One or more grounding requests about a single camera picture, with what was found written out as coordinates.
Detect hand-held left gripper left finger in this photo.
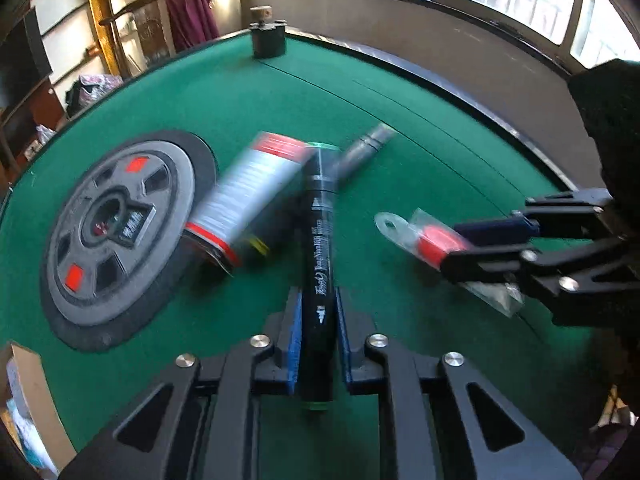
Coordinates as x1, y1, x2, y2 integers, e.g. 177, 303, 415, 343
57, 286, 303, 480

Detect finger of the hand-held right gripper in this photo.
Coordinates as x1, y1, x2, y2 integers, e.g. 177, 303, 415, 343
454, 188, 618, 250
439, 237, 640, 330

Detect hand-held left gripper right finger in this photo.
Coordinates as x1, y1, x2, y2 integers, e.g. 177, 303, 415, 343
334, 286, 571, 480

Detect black marker green ends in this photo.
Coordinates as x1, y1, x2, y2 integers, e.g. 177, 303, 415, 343
299, 143, 342, 413

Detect clear packet red item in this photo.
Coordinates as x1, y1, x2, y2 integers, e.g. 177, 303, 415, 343
374, 210, 525, 317

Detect brown cardboard box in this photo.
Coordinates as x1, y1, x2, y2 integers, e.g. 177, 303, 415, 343
0, 342, 77, 480

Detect person's right forearm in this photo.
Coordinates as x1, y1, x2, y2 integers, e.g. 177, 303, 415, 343
566, 57, 640, 201

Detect dark marker pen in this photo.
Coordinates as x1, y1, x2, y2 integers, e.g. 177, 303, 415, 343
339, 124, 399, 181

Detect silver tube red bands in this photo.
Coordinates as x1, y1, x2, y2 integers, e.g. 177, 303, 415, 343
184, 131, 312, 273

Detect gold foil wrapper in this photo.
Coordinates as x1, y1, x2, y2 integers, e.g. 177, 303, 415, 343
591, 385, 637, 429

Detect grey round table centre panel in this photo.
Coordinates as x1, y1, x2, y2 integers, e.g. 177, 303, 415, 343
40, 130, 219, 353

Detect teal packet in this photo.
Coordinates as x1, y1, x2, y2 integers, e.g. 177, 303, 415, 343
6, 400, 52, 467

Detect floral patterned bag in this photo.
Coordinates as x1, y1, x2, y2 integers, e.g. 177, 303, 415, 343
64, 74, 124, 115

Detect carved wooden chair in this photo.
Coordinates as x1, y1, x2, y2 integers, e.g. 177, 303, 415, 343
100, 0, 177, 70

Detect maroon cloth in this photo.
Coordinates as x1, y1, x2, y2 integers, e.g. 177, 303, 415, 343
165, 0, 221, 53

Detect black television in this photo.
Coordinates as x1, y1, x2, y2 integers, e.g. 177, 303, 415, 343
0, 7, 54, 111

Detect yellow wooden shelf frame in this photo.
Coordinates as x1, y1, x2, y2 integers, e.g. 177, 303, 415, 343
84, 0, 127, 77

